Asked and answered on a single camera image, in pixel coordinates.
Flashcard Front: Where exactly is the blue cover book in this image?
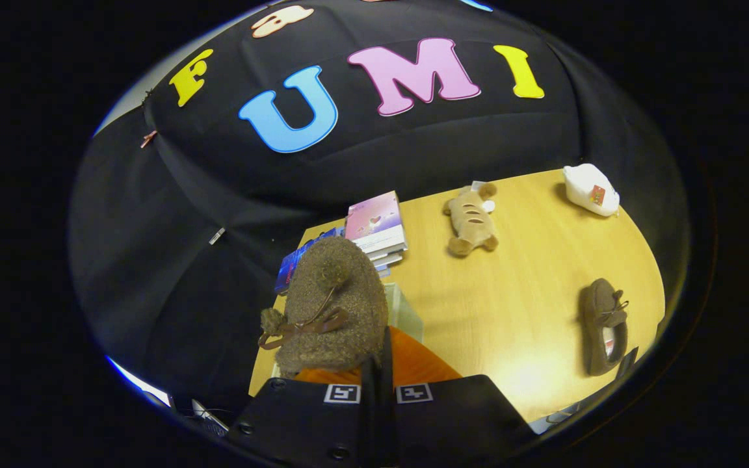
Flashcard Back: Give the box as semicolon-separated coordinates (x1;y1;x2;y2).
275;227;347;295

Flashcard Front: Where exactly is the white plush toy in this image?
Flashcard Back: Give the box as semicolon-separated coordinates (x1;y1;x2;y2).
563;162;621;217

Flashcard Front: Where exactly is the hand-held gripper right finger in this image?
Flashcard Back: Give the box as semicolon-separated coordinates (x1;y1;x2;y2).
381;327;538;468

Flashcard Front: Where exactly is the black backdrop cloth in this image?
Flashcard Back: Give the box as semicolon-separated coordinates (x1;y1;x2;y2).
69;0;690;417

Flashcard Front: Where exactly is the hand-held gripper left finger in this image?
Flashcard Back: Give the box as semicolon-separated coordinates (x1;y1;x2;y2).
228;356;382;468

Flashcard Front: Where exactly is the pink cover book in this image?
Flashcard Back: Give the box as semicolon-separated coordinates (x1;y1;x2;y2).
345;190;408;254

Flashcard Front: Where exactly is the brown bread plush toy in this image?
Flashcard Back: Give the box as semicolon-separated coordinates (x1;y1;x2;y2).
443;182;500;257

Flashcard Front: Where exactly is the green fabric storage box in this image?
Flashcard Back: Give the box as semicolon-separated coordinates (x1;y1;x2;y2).
384;283;425;343

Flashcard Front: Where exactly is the brown fuzzy shoe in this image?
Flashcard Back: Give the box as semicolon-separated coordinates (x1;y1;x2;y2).
257;235;389;378
581;278;630;378

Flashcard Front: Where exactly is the white spine book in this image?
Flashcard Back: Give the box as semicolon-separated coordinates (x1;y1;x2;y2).
368;249;405;278

